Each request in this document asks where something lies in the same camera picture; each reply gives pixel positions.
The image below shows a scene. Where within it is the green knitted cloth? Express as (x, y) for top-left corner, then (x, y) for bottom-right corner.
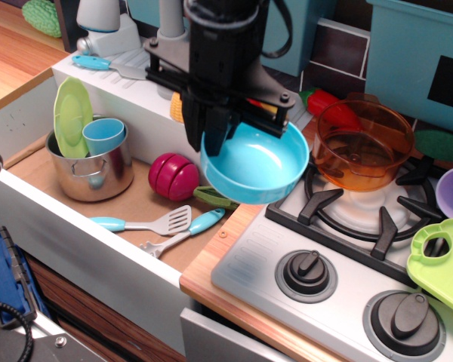
(22, 0), (62, 38)

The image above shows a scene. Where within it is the light blue plastic bowl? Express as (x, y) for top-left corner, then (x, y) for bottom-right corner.
(200, 123), (310, 204)

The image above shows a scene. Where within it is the yellow toy corn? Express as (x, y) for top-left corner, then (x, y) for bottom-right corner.
(170, 92), (184, 123)

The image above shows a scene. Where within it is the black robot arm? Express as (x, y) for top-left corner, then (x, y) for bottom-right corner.
(144, 1), (294, 157)

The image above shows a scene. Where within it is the black stove knob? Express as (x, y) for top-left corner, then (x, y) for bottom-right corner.
(275, 250), (338, 304)
(362, 290), (446, 361)

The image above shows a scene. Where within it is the blue plastic case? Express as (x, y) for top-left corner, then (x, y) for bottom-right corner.
(0, 226), (51, 321)

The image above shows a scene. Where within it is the blue handled toy pasta fork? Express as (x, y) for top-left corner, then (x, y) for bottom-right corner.
(139, 208), (226, 259)

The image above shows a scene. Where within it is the right black stove knob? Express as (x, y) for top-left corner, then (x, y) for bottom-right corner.
(362, 290), (446, 361)

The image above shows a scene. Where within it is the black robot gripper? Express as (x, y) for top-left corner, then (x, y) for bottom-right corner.
(144, 14), (294, 156)

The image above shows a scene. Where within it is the black stove burner grate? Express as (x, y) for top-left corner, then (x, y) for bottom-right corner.
(265, 156), (446, 287)

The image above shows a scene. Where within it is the white toy mixer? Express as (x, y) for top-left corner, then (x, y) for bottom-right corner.
(76, 0), (142, 57)

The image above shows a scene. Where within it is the blue toy microwave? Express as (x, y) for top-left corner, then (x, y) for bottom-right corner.
(365, 1), (453, 131)

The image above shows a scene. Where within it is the blue handled toy knife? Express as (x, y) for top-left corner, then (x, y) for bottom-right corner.
(72, 55), (146, 80)

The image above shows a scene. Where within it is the red toy pepper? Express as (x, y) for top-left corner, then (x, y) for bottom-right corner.
(299, 88), (362, 130)

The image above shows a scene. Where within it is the green plastic cutting board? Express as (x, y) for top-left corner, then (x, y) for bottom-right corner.
(406, 219), (453, 310)

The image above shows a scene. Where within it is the black cable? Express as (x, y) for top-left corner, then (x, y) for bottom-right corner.
(0, 300), (32, 362)

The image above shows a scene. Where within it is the blue handled toy spatula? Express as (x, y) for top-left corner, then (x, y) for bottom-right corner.
(91, 205), (192, 236)

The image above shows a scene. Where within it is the green plastic plate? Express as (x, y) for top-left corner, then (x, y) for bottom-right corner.
(54, 77), (94, 158)

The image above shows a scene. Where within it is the light blue plastic cup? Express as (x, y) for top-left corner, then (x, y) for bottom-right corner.
(82, 118), (126, 156)

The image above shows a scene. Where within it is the grey toy faucet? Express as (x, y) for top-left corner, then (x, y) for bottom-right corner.
(156, 0), (190, 100)

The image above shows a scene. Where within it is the magenta toy beet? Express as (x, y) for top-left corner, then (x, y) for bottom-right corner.
(148, 153), (239, 210)

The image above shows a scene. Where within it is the steel toy pot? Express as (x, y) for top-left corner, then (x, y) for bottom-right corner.
(46, 123), (134, 202)

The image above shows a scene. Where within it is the left black stove knob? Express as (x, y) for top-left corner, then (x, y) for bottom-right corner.
(275, 250), (338, 304)

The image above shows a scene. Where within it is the dark green round sponge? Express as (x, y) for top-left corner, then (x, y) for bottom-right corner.
(414, 130), (453, 162)

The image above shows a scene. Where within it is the orange transparent plastic pot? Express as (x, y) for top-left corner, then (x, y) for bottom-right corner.
(311, 93), (414, 192)

